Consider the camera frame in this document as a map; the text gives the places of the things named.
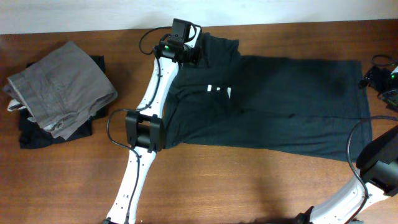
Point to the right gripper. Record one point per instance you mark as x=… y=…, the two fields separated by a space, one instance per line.
x=382 y=74

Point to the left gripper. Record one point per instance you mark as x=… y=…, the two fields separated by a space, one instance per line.
x=195 y=57

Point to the black Nike t-shirt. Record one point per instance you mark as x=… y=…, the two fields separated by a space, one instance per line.
x=299 y=106

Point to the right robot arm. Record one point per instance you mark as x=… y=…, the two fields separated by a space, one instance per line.
x=374 y=180

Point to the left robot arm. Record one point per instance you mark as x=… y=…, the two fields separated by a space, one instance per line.
x=145 y=130

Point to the folded grey trousers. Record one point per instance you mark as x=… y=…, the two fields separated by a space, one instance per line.
x=38 y=88

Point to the folded black garment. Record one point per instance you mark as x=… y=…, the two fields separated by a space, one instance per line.
x=34 y=137

